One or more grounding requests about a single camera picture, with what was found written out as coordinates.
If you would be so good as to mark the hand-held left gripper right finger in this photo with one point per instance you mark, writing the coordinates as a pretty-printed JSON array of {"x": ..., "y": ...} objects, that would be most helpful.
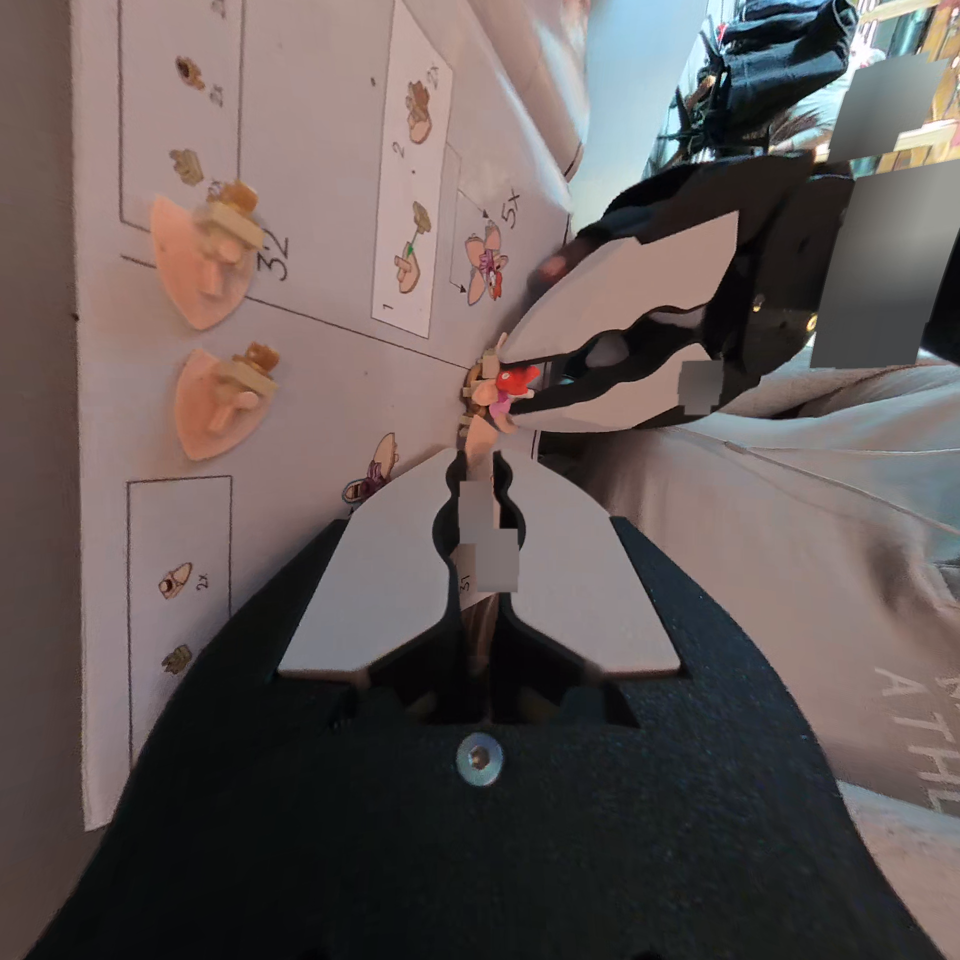
[{"x": 585, "y": 585}]

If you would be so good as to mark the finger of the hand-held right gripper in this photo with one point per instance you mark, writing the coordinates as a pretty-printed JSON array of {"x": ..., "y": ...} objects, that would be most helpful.
[
  {"x": 615, "y": 405},
  {"x": 637, "y": 285}
]

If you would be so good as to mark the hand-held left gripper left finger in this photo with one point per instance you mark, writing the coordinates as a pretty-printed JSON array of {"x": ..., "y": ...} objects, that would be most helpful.
[{"x": 360, "y": 585}]

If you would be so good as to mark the pink brick flower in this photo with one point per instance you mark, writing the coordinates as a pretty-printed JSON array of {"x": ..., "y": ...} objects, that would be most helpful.
[{"x": 510, "y": 379}]

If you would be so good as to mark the person's right forearm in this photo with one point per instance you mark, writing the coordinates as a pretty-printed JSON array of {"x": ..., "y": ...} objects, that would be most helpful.
[{"x": 825, "y": 412}]

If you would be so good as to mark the white instruction booklet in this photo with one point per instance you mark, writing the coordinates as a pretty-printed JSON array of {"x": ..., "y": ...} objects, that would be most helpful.
[{"x": 315, "y": 375}]

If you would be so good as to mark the pink petal brick piece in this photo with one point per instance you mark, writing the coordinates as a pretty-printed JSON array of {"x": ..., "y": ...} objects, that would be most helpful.
[
  {"x": 214, "y": 409},
  {"x": 199, "y": 270}
]

